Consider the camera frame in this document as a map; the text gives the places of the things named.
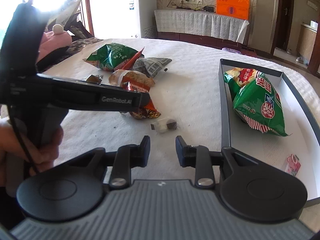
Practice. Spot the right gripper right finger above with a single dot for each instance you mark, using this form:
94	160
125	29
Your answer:
197	157

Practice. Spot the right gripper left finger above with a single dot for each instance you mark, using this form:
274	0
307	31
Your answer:
128	157

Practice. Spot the brown gold candy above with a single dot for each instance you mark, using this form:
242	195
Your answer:
145	113

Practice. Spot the clear small candy packet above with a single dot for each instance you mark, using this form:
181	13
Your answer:
164	125

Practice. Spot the orange snack packet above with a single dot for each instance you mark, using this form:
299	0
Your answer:
135	86

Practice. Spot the green yellow chip bag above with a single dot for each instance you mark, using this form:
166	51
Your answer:
255	100

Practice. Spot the gold brown snack packet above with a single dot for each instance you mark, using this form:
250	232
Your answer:
94	79

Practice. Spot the person's left hand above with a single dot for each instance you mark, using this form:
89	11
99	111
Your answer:
13	155

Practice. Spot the white tablecloth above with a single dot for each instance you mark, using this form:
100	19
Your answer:
188	92

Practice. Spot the pink plush toy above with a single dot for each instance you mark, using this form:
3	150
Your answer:
53	40

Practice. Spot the clear pack of biscuits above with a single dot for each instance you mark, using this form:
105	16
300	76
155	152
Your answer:
120	76

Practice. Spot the green snack bag far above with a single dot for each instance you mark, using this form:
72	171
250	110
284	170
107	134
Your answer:
111	56

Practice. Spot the red-orange narrow snack packet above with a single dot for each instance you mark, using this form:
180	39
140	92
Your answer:
132	61

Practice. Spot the newspaper print snack packet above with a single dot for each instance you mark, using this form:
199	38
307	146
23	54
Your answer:
151	66

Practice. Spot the pink small snack packet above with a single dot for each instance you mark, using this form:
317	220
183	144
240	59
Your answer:
292	165

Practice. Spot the grey shallow box tray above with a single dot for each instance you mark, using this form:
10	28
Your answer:
300	125

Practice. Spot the purple floor object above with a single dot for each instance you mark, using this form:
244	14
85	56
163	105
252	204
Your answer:
230	50

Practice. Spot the white chest freezer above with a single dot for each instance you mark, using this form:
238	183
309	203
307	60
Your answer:
124	18

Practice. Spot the tv cabinet with lace cloth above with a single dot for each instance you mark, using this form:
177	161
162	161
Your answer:
202	28

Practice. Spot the orange gift box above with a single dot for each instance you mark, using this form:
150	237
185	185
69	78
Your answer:
233	8

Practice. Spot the kitchen counter cabinet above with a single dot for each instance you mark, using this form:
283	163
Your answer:
306	40

